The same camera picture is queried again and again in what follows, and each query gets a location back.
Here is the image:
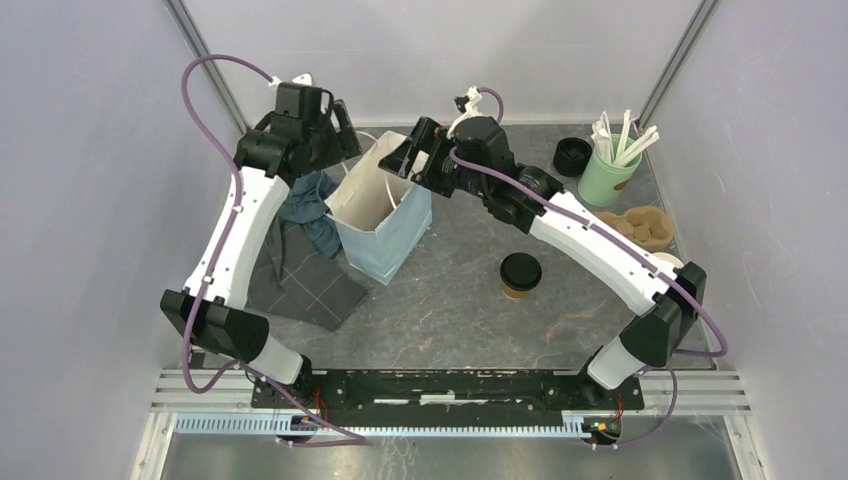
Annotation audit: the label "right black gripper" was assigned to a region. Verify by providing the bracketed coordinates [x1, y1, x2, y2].
[380, 115, 490, 199]

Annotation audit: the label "light blue paper bag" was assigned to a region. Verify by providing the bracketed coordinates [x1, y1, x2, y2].
[325, 131, 433, 285]

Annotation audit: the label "brown paper coffee cup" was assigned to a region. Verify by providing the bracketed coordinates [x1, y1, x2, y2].
[501, 277, 541, 299]

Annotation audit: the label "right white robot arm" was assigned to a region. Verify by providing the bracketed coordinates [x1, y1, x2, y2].
[372, 116, 706, 408]

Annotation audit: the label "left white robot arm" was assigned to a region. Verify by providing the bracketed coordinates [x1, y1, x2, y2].
[160, 74, 362, 408]

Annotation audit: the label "blue crumpled cloth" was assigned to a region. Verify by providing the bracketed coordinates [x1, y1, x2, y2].
[278, 171, 341, 258]

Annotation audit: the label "dark grey checked cloth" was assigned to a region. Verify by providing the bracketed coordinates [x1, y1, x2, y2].
[246, 217, 368, 331]

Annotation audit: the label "stack of black lids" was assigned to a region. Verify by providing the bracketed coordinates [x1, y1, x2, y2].
[552, 137, 593, 177]

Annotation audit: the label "white wrapped straws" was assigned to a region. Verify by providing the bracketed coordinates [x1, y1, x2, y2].
[590, 110, 660, 168]

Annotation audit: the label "green cup holder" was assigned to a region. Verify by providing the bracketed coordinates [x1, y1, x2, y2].
[578, 139, 642, 207]

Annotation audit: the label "stack of paper cups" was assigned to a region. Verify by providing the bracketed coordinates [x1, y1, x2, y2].
[654, 252, 684, 268]

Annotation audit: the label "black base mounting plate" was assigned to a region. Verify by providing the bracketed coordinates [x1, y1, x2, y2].
[289, 369, 645, 428]

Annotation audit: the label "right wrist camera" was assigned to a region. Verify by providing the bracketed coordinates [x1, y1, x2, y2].
[447, 86, 484, 139]

